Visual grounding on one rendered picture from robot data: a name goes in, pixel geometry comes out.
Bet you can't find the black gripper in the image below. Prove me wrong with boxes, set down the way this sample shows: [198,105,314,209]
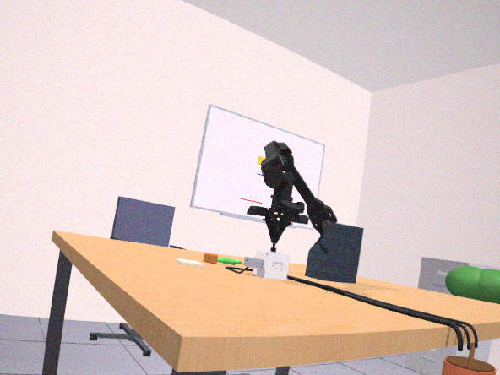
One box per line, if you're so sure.
[247,191,309,244]

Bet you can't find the green rectangular block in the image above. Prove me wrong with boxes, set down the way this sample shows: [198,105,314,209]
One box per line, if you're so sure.
[217,258,242,265]

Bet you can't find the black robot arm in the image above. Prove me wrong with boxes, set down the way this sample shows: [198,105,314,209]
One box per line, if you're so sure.
[261,140,338,235]

